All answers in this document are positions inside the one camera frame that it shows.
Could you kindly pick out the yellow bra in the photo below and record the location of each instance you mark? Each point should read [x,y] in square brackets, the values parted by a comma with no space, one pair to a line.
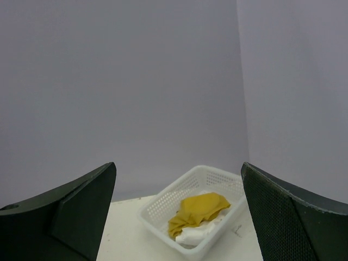
[195,210]

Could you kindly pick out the white plastic basket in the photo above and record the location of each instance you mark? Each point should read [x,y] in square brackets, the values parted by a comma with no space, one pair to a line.
[156,213]

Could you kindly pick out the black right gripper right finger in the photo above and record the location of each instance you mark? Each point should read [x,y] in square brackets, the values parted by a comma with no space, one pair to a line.
[292,223]

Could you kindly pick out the white bra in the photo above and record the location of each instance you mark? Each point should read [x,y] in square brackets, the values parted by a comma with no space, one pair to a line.
[194,236]

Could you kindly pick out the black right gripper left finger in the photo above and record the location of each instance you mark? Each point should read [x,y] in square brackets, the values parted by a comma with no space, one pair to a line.
[65,223]

